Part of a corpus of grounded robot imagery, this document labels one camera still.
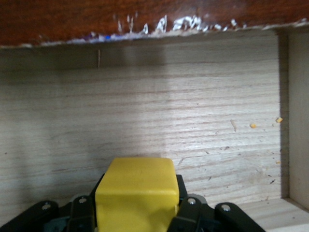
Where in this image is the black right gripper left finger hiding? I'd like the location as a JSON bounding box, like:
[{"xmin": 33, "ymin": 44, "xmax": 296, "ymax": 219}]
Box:
[{"xmin": 0, "ymin": 173, "xmax": 105, "ymax": 232}]

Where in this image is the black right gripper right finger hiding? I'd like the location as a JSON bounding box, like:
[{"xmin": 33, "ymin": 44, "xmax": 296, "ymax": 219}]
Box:
[{"xmin": 166, "ymin": 174, "xmax": 266, "ymax": 232}]

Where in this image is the yellow block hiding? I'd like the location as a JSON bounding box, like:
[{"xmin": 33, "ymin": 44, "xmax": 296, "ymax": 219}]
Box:
[{"xmin": 95, "ymin": 157, "xmax": 181, "ymax": 232}]

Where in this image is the light wood drawer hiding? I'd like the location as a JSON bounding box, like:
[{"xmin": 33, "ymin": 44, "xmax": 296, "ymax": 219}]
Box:
[{"xmin": 0, "ymin": 23, "xmax": 309, "ymax": 232}]

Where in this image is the dark brown wooden cabinet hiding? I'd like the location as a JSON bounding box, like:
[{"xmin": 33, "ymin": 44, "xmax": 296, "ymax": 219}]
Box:
[{"xmin": 0, "ymin": 0, "xmax": 309, "ymax": 49}]

